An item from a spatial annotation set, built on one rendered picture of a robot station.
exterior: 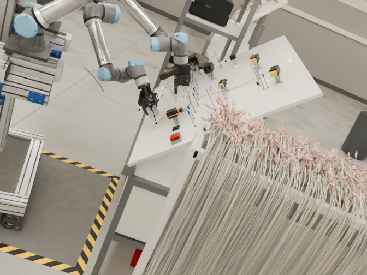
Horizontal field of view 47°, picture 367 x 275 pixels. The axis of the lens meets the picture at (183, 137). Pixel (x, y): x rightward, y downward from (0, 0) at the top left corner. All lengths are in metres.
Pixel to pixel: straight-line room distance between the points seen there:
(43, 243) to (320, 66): 8.14
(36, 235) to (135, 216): 0.80
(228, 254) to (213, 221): 0.12
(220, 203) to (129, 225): 1.11
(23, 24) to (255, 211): 1.42
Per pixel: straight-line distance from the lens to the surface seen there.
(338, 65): 10.08
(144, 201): 2.31
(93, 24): 2.45
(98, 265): 2.66
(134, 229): 2.44
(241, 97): 2.34
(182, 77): 2.23
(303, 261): 1.53
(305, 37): 9.86
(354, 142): 6.59
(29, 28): 2.21
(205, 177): 1.33
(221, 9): 3.22
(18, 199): 2.81
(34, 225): 3.00
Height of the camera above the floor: 2.03
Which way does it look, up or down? 26 degrees down
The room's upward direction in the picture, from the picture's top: 24 degrees clockwise
